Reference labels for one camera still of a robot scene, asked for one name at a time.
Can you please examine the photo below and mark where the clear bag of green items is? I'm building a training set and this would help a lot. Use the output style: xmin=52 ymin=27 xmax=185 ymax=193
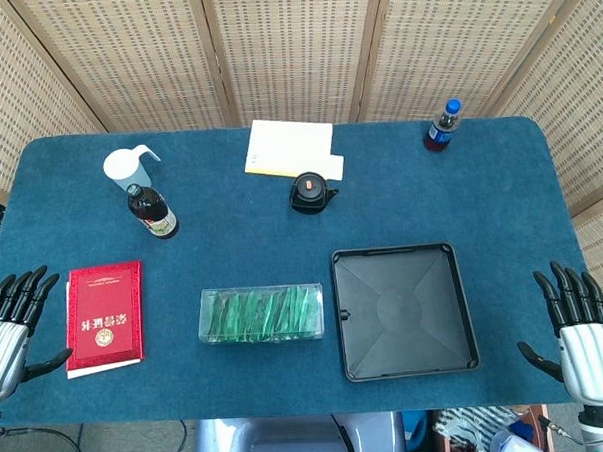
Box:
xmin=201 ymin=284 xmax=322 ymax=341

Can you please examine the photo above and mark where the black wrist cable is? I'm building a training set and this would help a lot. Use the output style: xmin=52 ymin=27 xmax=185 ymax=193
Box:
xmin=537 ymin=412 xmax=603 ymax=448

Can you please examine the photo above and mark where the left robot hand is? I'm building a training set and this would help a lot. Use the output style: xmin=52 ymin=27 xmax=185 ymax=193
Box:
xmin=0 ymin=263 xmax=76 ymax=403

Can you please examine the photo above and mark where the grey robot torso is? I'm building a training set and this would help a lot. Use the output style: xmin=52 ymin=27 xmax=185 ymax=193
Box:
xmin=189 ymin=410 xmax=407 ymax=452

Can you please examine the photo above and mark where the white plastic jug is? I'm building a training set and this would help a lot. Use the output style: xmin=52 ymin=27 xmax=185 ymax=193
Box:
xmin=102 ymin=143 xmax=164 ymax=196

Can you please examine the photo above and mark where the black teapot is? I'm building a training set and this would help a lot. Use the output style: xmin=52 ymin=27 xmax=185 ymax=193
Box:
xmin=287 ymin=170 xmax=341 ymax=216

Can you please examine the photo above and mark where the black plastic tray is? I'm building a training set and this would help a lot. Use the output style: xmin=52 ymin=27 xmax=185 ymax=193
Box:
xmin=329 ymin=240 xmax=482 ymax=385

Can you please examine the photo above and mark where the blue table cloth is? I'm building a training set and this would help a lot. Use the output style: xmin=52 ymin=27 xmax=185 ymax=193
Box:
xmin=0 ymin=111 xmax=603 ymax=430

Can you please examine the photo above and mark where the dark glass bottle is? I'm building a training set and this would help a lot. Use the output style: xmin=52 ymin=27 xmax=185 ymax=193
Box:
xmin=125 ymin=181 xmax=180 ymax=242

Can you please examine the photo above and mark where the white book yellow edge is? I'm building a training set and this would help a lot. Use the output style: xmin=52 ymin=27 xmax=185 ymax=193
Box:
xmin=242 ymin=116 xmax=336 ymax=181

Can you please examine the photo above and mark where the white paper card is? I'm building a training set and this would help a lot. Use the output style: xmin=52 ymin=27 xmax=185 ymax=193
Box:
xmin=297 ymin=153 xmax=347 ymax=183

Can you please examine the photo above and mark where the transparent plastic box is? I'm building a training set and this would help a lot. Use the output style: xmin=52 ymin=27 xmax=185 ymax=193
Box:
xmin=197 ymin=282 xmax=326 ymax=347

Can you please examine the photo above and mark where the woven folding screen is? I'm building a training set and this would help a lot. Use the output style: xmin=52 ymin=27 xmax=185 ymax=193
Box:
xmin=0 ymin=0 xmax=603 ymax=380

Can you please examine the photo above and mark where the cola bottle blue cap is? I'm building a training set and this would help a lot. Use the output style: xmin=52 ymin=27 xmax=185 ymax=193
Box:
xmin=421 ymin=97 xmax=465 ymax=154

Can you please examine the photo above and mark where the red certificate book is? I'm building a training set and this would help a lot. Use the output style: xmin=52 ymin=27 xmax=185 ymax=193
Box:
xmin=61 ymin=259 xmax=148 ymax=372

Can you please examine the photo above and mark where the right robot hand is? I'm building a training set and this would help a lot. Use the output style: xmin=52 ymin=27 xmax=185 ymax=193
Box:
xmin=513 ymin=258 xmax=603 ymax=412

